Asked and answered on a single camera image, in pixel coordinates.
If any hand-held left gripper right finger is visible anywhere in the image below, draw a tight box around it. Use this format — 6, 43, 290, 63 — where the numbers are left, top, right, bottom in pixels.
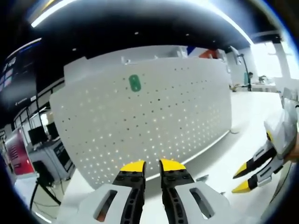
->
159, 158, 231, 224

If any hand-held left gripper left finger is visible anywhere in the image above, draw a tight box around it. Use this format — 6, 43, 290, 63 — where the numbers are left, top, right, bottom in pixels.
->
79, 160, 147, 224

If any white perforated mounting plate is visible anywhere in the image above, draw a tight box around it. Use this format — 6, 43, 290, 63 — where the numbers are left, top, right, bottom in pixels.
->
48, 56, 240, 191

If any green hook assembly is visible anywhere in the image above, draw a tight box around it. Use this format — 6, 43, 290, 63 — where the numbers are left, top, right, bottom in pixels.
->
128, 74, 142, 93

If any person's right hand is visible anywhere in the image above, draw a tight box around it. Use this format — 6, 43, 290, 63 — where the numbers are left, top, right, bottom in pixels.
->
285, 137, 299, 163

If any black tripod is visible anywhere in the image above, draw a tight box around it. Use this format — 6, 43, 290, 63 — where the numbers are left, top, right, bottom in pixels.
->
29, 160, 62, 211

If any black computer monitor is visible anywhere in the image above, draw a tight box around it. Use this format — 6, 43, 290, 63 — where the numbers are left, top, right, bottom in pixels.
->
27, 121, 59, 146

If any long ceiling light strip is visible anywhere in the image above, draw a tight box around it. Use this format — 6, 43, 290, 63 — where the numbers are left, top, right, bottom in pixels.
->
30, 0, 79, 28
205, 4, 256, 45

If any white partition panel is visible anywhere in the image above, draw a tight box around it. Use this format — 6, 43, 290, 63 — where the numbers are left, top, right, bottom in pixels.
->
63, 45, 188, 81

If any black camera stand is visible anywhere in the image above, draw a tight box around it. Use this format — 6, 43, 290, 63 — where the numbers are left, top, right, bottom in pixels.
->
234, 52, 253, 92

